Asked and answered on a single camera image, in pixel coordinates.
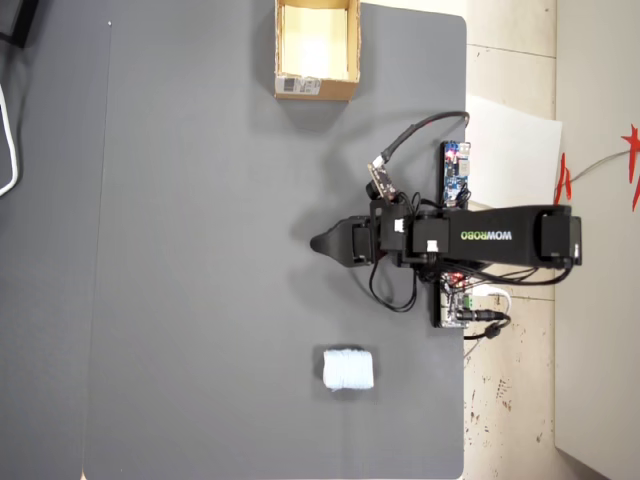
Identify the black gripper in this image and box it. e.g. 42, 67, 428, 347
310, 198, 414, 269

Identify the white cloth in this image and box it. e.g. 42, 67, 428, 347
322, 348, 376, 393

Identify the open cardboard box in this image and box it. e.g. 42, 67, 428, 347
273, 0, 362, 102

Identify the white green controller board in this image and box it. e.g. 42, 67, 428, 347
432, 272, 476, 330

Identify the blue circuit board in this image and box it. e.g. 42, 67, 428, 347
439, 141, 472, 209

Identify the white paper sheet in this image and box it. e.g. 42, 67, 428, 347
466, 94, 564, 209

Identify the black flat object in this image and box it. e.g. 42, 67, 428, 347
0, 0, 41, 50

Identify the thin black servo cable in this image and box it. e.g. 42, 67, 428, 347
368, 259, 419, 311

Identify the bare wrist camera board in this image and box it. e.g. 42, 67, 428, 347
366, 158, 401, 204

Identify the thick black camera cable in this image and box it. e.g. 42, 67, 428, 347
378, 110, 471, 166

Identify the white cable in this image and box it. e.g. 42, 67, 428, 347
472, 284, 514, 311

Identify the white curved frame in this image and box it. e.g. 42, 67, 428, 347
0, 82, 22, 197

